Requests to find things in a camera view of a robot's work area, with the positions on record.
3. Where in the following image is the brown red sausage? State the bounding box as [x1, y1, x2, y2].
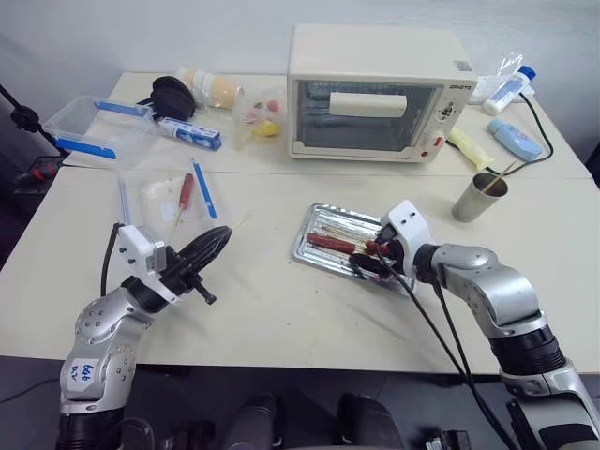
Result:
[307, 232, 377, 254]

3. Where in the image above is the silver metal baking tray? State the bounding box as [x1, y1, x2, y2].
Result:
[290, 202, 418, 299]

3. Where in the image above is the black oven power cable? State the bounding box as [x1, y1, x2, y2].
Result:
[444, 91, 556, 178]

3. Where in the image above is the clear box with blue handles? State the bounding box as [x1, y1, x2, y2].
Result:
[42, 95, 158, 168]

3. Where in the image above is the clear plastic wrapper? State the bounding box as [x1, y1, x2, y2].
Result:
[495, 52, 525, 79]

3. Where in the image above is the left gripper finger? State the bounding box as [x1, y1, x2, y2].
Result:
[189, 229, 233, 277]
[180, 226, 233, 264]

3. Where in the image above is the dark rounded shape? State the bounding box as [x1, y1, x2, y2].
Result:
[336, 392, 405, 450]
[111, 415, 157, 450]
[228, 392, 283, 450]

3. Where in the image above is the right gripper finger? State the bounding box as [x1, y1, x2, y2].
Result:
[354, 266, 394, 287]
[349, 251, 384, 275]

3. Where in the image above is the light blue bottle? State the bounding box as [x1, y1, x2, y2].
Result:
[487, 117, 544, 160]

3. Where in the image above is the beige and white bottle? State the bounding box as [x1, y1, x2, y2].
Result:
[175, 67, 219, 94]
[194, 74, 245, 112]

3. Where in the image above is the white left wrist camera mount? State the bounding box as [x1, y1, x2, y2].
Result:
[116, 223, 183, 307]

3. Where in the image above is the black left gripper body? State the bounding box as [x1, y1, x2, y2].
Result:
[161, 247, 219, 307]

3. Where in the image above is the yellow candy piece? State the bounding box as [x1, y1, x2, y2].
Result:
[251, 120, 281, 140]

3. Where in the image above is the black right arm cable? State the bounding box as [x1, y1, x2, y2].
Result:
[373, 241, 519, 450]
[431, 275, 501, 426]

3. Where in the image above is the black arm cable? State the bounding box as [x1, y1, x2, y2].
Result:
[431, 275, 501, 426]
[373, 241, 519, 450]
[99, 222, 123, 297]

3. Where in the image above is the white bottle with blue cap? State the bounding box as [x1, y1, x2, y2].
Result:
[482, 65, 538, 116]

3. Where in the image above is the black tripod stand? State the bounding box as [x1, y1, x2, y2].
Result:
[0, 83, 67, 160]

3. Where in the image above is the black round pouch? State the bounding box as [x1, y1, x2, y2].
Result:
[149, 75, 197, 122]

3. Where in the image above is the grey metal cup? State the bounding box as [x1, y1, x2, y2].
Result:
[451, 172, 510, 221]

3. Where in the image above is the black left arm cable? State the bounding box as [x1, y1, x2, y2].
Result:
[99, 222, 123, 297]

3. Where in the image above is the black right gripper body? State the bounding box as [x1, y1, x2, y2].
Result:
[373, 223, 406, 283]

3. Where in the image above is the blue white toothpaste box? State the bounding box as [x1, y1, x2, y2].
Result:
[157, 116, 222, 151]

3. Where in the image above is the clear bag of candies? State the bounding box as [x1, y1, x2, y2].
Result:
[232, 86, 288, 152]

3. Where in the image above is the red handled tool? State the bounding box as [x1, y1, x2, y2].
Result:
[13, 161, 62, 193]

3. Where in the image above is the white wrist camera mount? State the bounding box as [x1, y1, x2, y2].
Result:
[380, 200, 440, 282]
[116, 223, 183, 307]

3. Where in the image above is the clear bag with blue strips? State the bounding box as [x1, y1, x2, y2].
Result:
[116, 157, 219, 231]

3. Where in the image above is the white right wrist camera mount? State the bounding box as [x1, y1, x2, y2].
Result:
[380, 200, 440, 282]

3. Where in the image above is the cream toaster oven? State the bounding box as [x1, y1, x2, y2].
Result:
[286, 22, 479, 164]

